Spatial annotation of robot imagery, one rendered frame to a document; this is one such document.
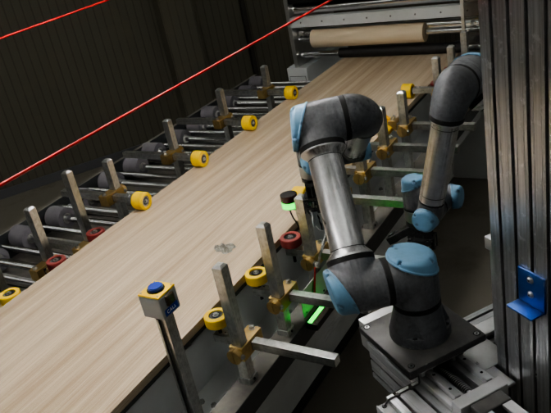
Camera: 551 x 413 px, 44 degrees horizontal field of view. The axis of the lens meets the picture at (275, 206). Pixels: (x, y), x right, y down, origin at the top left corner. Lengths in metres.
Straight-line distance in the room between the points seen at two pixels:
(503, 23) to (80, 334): 1.61
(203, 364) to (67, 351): 0.44
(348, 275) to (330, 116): 0.39
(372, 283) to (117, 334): 0.98
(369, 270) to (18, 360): 1.22
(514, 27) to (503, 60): 0.07
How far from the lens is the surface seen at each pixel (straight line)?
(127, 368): 2.11
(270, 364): 2.27
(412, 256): 1.61
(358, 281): 1.58
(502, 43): 1.36
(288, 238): 2.53
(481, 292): 3.70
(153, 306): 1.77
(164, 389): 2.23
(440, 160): 1.95
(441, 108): 1.87
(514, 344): 1.69
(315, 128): 1.67
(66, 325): 2.41
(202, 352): 2.34
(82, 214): 3.05
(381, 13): 4.55
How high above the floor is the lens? 2.11
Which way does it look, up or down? 26 degrees down
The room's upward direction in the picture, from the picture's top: 12 degrees counter-clockwise
